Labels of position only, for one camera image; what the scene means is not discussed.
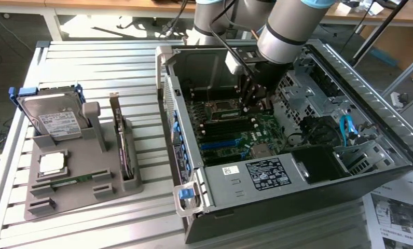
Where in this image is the black office chair base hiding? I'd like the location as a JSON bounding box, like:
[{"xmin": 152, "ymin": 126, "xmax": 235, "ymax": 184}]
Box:
[{"xmin": 94, "ymin": 16, "xmax": 159, "ymax": 30}]

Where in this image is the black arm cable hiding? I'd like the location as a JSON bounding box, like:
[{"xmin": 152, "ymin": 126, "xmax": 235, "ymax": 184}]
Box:
[{"xmin": 208, "ymin": 0, "xmax": 261, "ymax": 78}]

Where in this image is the hard disk with blue carrier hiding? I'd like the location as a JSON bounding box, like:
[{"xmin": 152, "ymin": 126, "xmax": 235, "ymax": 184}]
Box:
[{"xmin": 6, "ymin": 83, "xmax": 86, "ymax": 142}]

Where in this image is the CPU socket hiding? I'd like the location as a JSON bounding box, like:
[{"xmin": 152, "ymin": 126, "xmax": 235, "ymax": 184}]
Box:
[{"xmin": 213, "ymin": 101, "xmax": 237, "ymax": 112}]

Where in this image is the black open PC case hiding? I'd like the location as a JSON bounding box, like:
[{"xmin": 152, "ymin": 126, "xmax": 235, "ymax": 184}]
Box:
[{"xmin": 155, "ymin": 43, "xmax": 413, "ymax": 230}]

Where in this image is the black wire bundle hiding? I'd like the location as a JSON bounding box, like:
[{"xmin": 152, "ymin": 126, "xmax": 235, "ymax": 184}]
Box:
[{"xmin": 284, "ymin": 116, "xmax": 335, "ymax": 151}]

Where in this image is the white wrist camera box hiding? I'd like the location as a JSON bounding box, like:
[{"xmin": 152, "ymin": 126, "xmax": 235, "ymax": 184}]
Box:
[{"xmin": 223, "ymin": 53, "xmax": 249, "ymax": 75}]

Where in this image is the black RAM slot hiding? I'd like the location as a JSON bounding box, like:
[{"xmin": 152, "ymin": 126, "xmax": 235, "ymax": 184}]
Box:
[{"xmin": 204, "ymin": 119, "xmax": 249, "ymax": 136}]

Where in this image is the black tripod pole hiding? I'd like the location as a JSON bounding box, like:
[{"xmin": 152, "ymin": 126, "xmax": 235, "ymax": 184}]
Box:
[{"xmin": 347, "ymin": 0, "xmax": 403, "ymax": 66}]

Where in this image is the white power strip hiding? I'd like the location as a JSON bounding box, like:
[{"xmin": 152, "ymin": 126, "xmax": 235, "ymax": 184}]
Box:
[{"xmin": 388, "ymin": 91, "xmax": 404, "ymax": 107}]

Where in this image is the grey parts rack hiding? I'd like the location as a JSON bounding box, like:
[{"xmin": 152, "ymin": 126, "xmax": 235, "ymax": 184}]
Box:
[{"xmin": 24, "ymin": 100, "xmax": 145, "ymax": 215}]

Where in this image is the green RAM stick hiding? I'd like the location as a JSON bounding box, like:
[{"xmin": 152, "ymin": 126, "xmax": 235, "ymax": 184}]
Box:
[
  {"xmin": 49, "ymin": 174, "xmax": 93, "ymax": 186},
  {"xmin": 211, "ymin": 108, "xmax": 241, "ymax": 122}
]

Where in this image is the metal disk bay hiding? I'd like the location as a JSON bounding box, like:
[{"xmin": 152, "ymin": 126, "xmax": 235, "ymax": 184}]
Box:
[{"xmin": 332, "ymin": 141, "xmax": 398, "ymax": 177}]

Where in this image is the silver CPU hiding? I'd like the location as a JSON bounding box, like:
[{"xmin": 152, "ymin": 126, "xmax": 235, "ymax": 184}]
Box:
[{"xmin": 38, "ymin": 154, "xmax": 68, "ymax": 175}]

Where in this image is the blue expansion slot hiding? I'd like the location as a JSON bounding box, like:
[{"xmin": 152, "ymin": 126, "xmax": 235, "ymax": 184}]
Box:
[{"xmin": 199, "ymin": 138, "xmax": 236, "ymax": 152}]

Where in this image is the grey power supply unit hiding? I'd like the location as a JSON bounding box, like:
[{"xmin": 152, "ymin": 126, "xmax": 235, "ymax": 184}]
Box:
[{"xmin": 201, "ymin": 153, "xmax": 349, "ymax": 209}]

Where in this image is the printed paper sheet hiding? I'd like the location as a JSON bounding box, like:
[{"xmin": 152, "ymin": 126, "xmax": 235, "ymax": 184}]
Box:
[{"xmin": 360, "ymin": 177, "xmax": 413, "ymax": 249}]

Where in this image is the wooden desk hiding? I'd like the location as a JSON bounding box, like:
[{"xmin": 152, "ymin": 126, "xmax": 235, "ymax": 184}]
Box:
[{"xmin": 5, "ymin": 0, "xmax": 413, "ymax": 26}]

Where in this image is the blue SATA wire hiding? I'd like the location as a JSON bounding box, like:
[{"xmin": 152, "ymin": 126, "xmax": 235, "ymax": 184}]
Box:
[{"xmin": 339, "ymin": 113, "xmax": 360, "ymax": 149}]

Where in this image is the graphics card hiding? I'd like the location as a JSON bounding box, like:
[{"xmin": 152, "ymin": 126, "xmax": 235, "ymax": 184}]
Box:
[{"xmin": 108, "ymin": 91, "xmax": 137, "ymax": 180}]

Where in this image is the green motherboard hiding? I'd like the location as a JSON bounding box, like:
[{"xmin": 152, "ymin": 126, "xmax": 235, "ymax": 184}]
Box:
[{"xmin": 184, "ymin": 100, "xmax": 287, "ymax": 167}]

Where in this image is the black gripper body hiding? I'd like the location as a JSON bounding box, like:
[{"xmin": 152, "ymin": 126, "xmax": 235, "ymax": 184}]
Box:
[{"xmin": 241, "ymin": 60, "xmax": 291, "ymax": 93}]

